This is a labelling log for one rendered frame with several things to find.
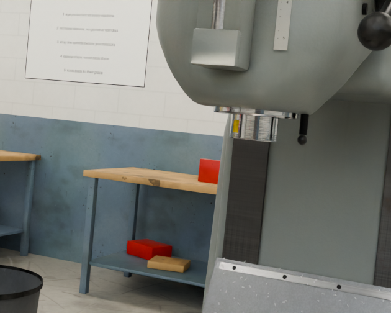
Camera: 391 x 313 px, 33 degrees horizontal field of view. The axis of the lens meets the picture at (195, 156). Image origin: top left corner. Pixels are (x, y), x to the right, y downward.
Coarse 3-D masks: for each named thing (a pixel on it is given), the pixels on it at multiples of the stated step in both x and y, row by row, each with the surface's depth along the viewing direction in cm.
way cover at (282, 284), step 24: (216, 264) 107; (240, 264) 106; (216, 288) 105; (240, 288) 104; (264, 288) 103; (288, 288) 102; (312, 288) 101; (336, 288) 99; (360, 288) 98; (384, 288) 97; (240, 312) 102; (264, 312) 101; (288, 312) 100; (312, 312) 99; (336, 312) 98; (360, 312) 97; (384, 312) 96
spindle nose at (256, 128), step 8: (232, 120) 66; (240, 120) 65; (248, 120) 64; (256, 120) 64; (264, 120) 64; (272, 120) 65; (232, 128) 66; (240, 128) 65; (248, 128) 64; (256, 128) 64; (264, 128) 64; (272, 128) 65; (232, 136) 66; (240, 136) 65; (248, 136) 64; (256, 136) 64; (264, 136) 64; (272, 136) 65
